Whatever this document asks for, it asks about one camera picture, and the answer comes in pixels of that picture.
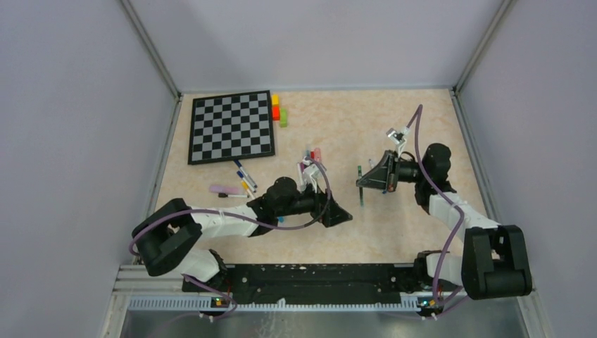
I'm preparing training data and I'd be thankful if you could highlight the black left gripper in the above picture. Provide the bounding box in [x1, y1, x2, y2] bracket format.
[277, 177, 352, 227]

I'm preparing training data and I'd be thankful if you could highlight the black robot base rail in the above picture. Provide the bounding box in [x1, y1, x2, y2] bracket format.
[209, 263, 432, 305]

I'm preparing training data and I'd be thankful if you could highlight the pink marker on left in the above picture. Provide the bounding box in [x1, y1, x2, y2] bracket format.
[209, 184, 244, 194]

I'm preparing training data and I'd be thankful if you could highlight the orange toy block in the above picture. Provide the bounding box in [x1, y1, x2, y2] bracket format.
[272, 105, 280, 121]

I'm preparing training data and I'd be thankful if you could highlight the grey slotted cable duct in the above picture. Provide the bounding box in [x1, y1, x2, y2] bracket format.
[128, 296, 420, 312]

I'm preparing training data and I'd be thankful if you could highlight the black tipped white pen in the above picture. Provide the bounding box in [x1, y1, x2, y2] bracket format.
[218, 193, 249, 199]

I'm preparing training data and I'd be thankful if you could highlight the green toy block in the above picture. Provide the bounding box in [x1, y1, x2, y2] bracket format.
[279, 108, 288, 127]

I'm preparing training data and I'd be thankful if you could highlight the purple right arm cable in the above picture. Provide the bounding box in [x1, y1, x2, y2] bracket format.
[406, 104, 467, 321]

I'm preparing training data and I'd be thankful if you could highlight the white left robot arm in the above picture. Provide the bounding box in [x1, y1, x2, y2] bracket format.
[130, 177, 353, 291]

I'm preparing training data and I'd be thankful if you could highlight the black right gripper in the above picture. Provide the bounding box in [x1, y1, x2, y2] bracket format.
[356, 150, 428, 192]

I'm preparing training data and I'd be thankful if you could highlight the pink highlighter marker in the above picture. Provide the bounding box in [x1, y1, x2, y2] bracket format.
[313, 147, 322, 162]

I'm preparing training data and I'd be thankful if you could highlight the dark blue pen near board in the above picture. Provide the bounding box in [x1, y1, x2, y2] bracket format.
[234, 160, 258, 189]

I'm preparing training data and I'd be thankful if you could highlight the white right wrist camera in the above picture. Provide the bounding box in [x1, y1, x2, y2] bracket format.
[387, 127, 410, 157]

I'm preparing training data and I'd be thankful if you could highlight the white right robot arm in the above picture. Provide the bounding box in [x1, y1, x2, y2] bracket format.
[356, 143, 533, 300]

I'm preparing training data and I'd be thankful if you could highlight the black and grey chessboard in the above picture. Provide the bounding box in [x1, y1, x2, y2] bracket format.
[187, 90, 276, 165]

